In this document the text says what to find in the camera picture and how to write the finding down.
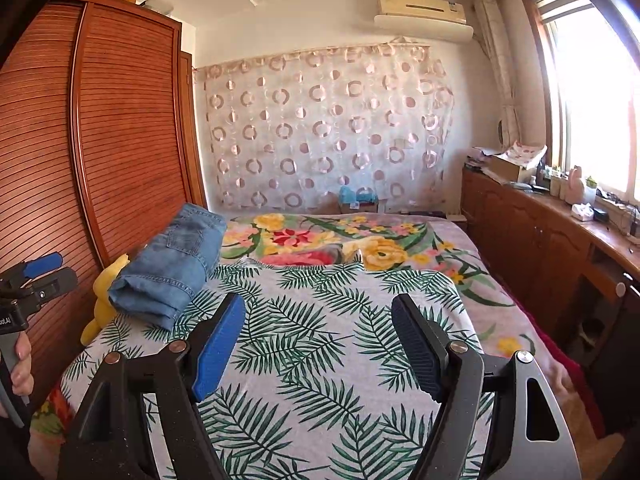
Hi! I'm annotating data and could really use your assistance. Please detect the circle-patterned sheer curtain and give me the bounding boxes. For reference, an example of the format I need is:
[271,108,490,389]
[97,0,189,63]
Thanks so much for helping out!
[192,42,456,213]

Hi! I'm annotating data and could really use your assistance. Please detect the person's left hand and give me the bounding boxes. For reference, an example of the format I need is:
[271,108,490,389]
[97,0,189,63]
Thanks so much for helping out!
[10,333,36,398]

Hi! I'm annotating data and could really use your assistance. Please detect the blue denim pants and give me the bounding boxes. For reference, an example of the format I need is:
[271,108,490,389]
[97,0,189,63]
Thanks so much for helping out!
[142,203,228,291]

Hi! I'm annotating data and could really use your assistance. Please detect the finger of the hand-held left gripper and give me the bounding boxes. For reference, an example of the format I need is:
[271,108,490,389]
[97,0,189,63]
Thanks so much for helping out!
[24,267,79,307]
[0,253,65,292]

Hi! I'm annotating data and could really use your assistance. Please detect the floral blanket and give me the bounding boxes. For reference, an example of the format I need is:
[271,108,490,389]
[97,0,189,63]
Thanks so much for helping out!
[220,212,571,386]

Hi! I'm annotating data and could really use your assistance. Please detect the tied white window curtain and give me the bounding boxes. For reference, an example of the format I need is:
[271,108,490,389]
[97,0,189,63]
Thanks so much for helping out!
[474,0,523,148]

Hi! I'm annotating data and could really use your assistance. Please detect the wooden sideboard cabinet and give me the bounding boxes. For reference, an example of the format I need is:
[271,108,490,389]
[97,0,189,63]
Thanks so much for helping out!
[460,167,640,361]

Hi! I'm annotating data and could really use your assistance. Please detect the wooden louvered wardrobe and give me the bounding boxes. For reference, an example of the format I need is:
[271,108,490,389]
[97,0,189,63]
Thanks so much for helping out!
[0,0,208,411]

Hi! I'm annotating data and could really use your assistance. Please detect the blue plastic bag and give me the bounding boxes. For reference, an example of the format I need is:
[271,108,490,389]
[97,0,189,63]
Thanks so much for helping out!
[339,186,376,205]

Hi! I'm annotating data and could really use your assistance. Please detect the dark red blanket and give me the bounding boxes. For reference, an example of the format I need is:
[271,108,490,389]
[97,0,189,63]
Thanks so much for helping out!
[502,305,608,436]

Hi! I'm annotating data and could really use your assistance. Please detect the bundled blue denim garment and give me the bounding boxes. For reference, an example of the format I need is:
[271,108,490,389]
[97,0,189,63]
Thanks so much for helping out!
[107,257,208,332]

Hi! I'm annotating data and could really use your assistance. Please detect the wall air conditioner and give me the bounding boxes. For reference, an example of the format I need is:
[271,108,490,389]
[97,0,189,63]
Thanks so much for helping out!
[374,0,474,43]

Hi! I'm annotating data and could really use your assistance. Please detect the leaf-print bed sheet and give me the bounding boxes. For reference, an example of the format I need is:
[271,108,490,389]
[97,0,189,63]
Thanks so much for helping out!
[30,260,496,480]

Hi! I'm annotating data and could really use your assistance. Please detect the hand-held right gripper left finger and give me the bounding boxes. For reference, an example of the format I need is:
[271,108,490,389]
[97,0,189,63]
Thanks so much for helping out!
[57,291,247,480]

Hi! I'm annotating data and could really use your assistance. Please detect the wooden framed window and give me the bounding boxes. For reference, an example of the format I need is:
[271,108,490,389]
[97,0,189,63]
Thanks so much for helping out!
[520,0,640,201]

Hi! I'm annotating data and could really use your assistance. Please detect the floral printed paper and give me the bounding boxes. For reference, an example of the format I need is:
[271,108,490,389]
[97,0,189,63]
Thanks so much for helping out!
[502,142,548,166]

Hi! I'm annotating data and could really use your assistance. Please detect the stack of papers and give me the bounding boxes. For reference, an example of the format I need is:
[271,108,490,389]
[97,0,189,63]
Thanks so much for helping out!
[465,147,496,171]

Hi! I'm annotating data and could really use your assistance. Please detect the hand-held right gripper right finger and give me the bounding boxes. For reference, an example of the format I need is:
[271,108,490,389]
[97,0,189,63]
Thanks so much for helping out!
[391,293,583,480]

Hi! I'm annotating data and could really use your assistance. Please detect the yellow plush toy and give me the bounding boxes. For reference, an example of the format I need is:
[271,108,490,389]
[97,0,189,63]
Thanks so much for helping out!
[80,254,132,347]

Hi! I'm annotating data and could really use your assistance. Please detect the small cardboard box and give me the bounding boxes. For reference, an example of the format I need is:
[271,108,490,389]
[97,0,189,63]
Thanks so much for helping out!
[339,201,380,216]

